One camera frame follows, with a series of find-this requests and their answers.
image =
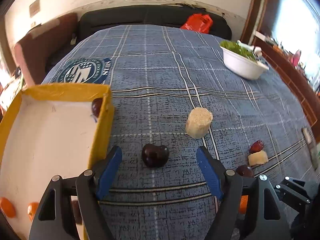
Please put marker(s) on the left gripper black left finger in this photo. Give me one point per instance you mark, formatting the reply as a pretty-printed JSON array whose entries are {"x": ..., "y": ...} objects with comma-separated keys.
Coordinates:
[{"x": 54, "y": 217}]

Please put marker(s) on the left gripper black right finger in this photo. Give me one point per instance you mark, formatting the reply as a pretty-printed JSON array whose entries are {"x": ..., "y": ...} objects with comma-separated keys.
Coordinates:
[{"x": 264, "y": 218}]

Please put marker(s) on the dark cherry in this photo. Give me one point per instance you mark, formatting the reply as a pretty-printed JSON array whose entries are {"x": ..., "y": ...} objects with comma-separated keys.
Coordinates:
[
  {"x": 155, "y": 156},
  {"x": 245, "y": 171},
  {"x": 96, "y": 106}
]

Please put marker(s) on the small banana chunk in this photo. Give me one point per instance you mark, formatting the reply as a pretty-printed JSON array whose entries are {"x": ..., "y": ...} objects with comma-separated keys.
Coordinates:
[{"x": 257, "y": 158}]

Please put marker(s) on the red strawberry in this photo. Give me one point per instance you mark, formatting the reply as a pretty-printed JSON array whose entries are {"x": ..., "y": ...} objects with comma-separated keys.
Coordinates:
[{"x": 256, "y": 147}]

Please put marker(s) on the large banana chunk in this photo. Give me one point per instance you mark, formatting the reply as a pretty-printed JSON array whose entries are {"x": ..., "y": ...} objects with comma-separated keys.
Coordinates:
[{"x": 198, "y": 122}]

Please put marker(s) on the yellow edged white tray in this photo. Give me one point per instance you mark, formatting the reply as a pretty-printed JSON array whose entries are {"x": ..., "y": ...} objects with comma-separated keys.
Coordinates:
[{"x": 50, "y": 130}]

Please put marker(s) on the dark cherry in tray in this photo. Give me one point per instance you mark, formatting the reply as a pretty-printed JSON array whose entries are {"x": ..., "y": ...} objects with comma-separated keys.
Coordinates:
[{"x": 96, "y": 106}]

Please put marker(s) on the white bowl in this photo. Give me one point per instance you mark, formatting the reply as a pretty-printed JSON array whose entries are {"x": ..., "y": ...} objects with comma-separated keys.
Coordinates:
[{"x": 242, "y": 66}]

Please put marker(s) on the blue plaid tablecloth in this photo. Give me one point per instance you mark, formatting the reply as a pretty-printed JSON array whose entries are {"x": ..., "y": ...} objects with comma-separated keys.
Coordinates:
[{"x": 172, "y": 93}]

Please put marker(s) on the green lettuce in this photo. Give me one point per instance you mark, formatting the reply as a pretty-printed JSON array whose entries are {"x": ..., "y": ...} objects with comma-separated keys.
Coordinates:
[{"x": 236, "y": 48}]

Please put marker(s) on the maroon armchair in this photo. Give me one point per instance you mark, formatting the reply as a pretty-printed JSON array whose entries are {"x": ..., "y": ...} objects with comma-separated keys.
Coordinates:
[{"x": 33, "y": 50}]

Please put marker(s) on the red plastic bag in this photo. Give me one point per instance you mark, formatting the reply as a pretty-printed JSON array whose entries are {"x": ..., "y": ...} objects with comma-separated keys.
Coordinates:
[{"x": 199, "y": 23}]

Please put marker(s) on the black leather sofa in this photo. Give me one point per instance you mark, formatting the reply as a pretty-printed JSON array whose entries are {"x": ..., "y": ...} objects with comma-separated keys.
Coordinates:
[{"x": 164, "y": 15}]

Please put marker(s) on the wall plaque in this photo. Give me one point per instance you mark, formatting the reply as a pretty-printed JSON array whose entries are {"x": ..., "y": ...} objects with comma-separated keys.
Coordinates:
[{"x": 34, "y": 8}]

